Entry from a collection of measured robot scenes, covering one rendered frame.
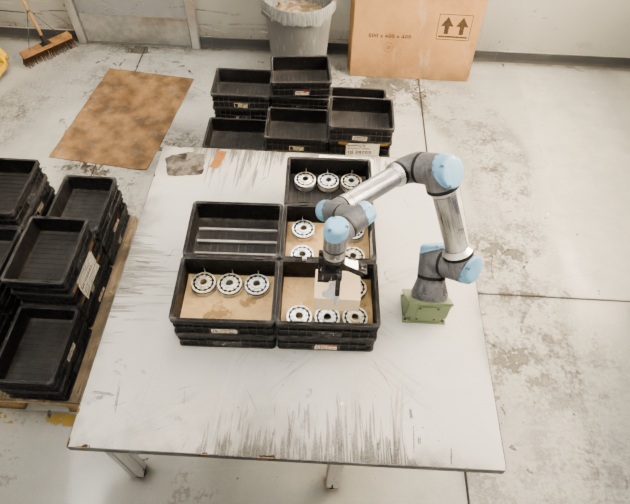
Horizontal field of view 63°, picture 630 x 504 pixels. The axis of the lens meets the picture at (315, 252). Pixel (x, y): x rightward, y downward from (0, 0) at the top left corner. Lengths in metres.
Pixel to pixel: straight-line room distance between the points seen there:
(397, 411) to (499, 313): 1.35
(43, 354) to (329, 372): 1.47
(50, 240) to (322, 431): 1.75
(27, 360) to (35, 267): 0.46
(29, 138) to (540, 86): 4.11
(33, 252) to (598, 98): 4.34
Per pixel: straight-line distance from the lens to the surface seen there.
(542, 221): 3.81
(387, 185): 1.83
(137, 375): 2.20
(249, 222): 2.36
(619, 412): 3.26
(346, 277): 1.82
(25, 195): 3.20
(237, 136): 3.63
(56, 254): 2.93
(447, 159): 1.81
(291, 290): 2.14
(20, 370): 2.92
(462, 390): 2.18
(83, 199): 3.29
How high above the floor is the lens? 2.64
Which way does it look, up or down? 54 degrees down
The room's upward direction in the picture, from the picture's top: 2 degrees clockwise
